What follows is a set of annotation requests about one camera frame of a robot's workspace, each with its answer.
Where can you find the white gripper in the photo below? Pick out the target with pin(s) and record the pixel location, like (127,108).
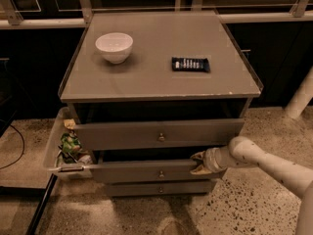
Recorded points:
(211,161)

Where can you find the grey drawer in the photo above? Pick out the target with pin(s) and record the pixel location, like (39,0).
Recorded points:
(157,134)
(160,188)
(148,165)

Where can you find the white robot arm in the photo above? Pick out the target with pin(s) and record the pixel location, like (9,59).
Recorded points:
(242,152)

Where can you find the grey top drawer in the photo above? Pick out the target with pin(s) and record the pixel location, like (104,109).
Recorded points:
(157,134)

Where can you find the grey bottom drawer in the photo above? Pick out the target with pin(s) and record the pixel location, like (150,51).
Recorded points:
(160,188)

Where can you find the grey drawer cabinet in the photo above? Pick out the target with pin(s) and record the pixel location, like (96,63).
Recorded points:
(145,87)

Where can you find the dark blue snack bar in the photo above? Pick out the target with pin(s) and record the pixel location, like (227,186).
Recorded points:
(190,64)

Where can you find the green snack bag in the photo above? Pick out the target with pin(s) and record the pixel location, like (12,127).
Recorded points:
(70,143)

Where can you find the clear plastic storage bin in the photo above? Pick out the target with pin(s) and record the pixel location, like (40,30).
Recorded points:
(66,166)

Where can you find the white ceramic bowl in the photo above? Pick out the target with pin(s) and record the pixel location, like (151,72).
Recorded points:
(115,47)

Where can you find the black bar on floor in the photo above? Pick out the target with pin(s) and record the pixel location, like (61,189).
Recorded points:
(42,205)

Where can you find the metal railing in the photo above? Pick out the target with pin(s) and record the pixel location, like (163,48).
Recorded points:
(60,13)

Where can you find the white post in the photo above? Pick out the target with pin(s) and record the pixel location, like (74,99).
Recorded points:
(301,97)

